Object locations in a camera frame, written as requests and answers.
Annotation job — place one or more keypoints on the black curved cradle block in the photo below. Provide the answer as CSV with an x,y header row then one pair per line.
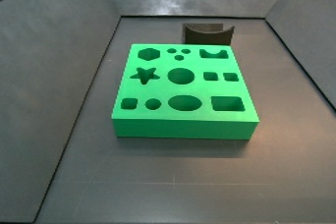
x,y
206,34

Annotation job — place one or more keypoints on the green shape-sorting board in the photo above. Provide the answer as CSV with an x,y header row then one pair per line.
x,y
182,91

